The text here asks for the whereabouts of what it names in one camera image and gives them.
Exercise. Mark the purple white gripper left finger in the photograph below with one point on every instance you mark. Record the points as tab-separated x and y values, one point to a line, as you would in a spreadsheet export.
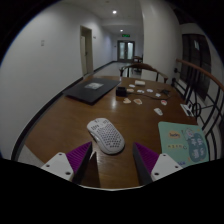
70	166

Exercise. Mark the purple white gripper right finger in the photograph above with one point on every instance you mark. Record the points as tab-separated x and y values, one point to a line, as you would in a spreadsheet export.
152	166

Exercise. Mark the white honeycomb computer mouse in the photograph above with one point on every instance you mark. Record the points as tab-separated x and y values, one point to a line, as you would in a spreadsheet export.
108	138

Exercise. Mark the small white sticker piece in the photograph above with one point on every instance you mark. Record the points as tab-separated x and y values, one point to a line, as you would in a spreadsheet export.
158	111

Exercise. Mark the pink white sticker piece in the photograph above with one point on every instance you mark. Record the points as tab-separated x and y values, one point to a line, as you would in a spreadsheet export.
138	101

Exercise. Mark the beige sticker piece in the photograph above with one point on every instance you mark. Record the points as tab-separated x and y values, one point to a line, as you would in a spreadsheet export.
127	101

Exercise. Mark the black closed laptop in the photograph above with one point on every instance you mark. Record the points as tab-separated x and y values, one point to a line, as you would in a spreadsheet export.
92	90

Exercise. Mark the small black box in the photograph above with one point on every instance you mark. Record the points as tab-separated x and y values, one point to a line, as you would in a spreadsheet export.
121	92

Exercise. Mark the white card on table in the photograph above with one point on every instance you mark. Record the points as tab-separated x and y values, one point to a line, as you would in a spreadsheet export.
139	83

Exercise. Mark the wooden armchair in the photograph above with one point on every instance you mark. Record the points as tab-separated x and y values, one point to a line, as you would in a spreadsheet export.
143	66

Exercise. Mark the glass double exit door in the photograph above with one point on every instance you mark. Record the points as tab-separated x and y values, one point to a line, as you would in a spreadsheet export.
126	50

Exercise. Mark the beige side door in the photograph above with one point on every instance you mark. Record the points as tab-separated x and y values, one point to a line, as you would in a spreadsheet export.
86	51

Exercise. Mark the green exit sign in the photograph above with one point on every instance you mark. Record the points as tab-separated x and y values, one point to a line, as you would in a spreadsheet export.
126	35

